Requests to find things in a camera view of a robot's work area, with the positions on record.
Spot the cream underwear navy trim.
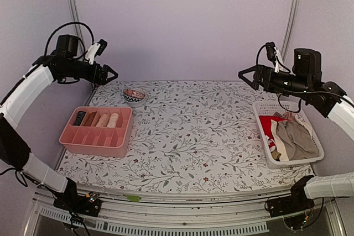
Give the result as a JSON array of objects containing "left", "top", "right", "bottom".
[{"left": 95, "top": 113, "right": 109, "bottom": 127}]

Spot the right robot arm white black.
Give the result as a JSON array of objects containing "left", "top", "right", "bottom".
[{"left": 238, "top": 43, "right": 353, "bottom": 212}]

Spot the black white rolled underwear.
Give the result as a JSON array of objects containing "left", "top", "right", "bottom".
[{"left": 73, "top": 111, "right": 86, "bottom": 126}]

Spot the white plastic laundry basket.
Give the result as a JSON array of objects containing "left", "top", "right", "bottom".
[{"left": 253, "top": 101, "right": 325, "bottom": 169}]

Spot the cream garment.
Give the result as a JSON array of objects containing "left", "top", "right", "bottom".
[{"left": 107, "top": 112, "right": 119, "bottom": 128}]

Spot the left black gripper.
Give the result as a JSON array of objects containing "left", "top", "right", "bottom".
[{"left": 61, "top": 59, "right": 119, "bottom": 85}]

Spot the green tape piece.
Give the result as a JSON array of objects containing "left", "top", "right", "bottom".
[{"left": 124, "top": 194, "right": 141, "bottom": 202}]

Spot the brown rolled underwear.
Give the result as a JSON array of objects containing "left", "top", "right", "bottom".
[{"left": 84, "top": 112, "right": 97, "bottom": 127}]

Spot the pink divided organizer box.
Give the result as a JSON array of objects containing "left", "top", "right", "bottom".
[{"left": 59, "top": 106, "right": 133, "bottom": 158}]

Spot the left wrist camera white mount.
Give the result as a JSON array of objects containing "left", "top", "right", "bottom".
[{"left": 84, "top": 39, "right": 108, "bottom": 65}]

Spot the right aluminium frame post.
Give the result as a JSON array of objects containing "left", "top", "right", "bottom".
[{"left": 281, "top": 0, "right": 300, "bottom": 58}]

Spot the floral patterned table mat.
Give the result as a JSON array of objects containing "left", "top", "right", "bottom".
[{"left": 59, "top": 81, "right": 313, "bottom": 194}]

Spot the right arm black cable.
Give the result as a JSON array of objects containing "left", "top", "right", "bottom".
[{"left": 255, "top": 43, "right": 304, "bottom": 114}]

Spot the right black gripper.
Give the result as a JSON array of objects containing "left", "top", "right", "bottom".
[{"left": 238, "top": 64, "right": 310, "bottom": 98}]

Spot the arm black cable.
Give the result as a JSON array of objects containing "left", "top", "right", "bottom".
[
  {"left": 44, "top": 22, "right": 95, "bottom": 60},
  {"left": 255, "top": 43, "right": 304, "bottom": 114}
]

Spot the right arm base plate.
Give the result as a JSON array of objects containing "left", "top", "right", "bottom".
[{"left": 264, "top": 195, "right": 315, "bottom": 217}]

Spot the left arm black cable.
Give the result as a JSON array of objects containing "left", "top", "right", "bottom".
[{"left": 44, "top": 22, "right": 95, "bottom": 60}]

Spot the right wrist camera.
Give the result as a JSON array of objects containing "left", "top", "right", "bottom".
[{"left": 265, "top": 42, "right": 283, "bottom": 72}]

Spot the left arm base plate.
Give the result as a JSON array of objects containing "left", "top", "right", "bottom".
[{"left": 53, "top": 192, "right": 102, "bottom": 217}]

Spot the red garment in basket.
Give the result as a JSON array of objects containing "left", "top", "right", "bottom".
[{"left": 259, "top": 116, "right": 281, "bottom": 151}]

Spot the small patterned bowl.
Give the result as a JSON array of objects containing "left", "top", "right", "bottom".
[{"left": 123, "top": 88, "right": 147, "bottom": 108}]

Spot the aluminium front rail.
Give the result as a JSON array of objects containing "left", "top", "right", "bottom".
[{"left": 24, "top": 185, "right": 350, "bottom": 235}]

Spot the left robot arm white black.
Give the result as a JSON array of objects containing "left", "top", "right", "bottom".
[{"left": 1, "top": 35, "right": 118, "bottom": 211}]

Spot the grey garment in basket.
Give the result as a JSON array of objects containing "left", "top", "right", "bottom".
[{"left": 277, "top": 120, "right": 319, "bottom": 161}]

